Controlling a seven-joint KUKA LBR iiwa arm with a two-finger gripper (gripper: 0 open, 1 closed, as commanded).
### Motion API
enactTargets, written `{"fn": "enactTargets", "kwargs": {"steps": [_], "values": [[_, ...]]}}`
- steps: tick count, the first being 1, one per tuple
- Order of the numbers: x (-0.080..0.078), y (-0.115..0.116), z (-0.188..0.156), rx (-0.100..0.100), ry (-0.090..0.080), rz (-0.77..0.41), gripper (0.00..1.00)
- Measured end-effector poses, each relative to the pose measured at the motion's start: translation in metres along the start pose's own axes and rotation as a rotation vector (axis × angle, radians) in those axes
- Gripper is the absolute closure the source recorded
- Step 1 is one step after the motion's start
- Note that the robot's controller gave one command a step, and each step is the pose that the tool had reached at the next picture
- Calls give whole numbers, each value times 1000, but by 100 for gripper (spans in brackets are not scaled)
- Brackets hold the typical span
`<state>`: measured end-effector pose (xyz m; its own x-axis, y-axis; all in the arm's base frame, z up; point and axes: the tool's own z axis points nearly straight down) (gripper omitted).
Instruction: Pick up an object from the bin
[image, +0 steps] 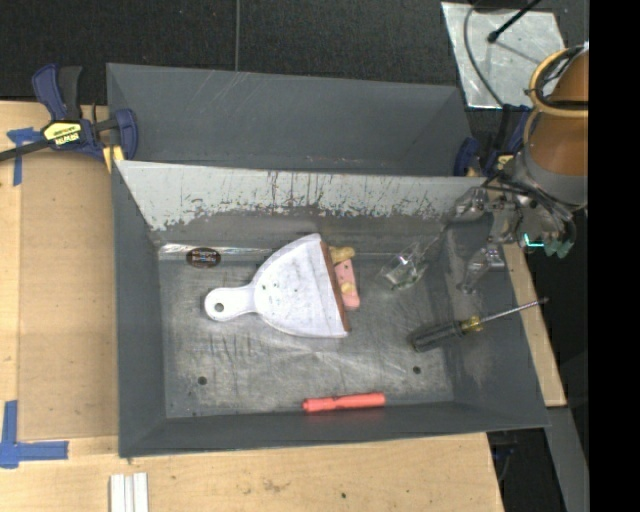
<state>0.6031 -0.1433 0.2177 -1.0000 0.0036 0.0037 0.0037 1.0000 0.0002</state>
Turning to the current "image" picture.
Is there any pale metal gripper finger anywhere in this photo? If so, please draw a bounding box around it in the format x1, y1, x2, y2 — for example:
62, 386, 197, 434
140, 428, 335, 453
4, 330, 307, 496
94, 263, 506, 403
456, 246, 507, 295
422, 186, 491, 260

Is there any clear glass thing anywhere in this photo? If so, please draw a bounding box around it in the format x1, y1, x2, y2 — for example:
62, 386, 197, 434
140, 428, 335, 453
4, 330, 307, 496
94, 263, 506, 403
377, 241, 430, 293

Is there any black and yellow screwdriver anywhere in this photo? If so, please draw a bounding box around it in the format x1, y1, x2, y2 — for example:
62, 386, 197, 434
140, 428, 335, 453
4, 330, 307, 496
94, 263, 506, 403
410, 296, 551, 354

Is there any pink and yellow toy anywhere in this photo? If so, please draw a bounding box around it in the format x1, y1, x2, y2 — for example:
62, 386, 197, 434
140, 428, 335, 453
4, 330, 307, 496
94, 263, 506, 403
327, 244, 362, 312

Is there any white dustpan with brown edge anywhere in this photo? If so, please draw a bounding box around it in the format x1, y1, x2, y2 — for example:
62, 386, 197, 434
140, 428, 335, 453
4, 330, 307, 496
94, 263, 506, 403
203, 232, 352, 340

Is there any orange-red marker pen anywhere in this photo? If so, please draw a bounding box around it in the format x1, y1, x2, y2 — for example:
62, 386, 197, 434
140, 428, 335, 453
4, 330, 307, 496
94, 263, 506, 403
301, 392, 388, 414

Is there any grey metal bin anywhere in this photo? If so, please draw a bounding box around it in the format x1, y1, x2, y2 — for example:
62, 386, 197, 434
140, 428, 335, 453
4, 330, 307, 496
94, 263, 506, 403
104, 62, 552, 459

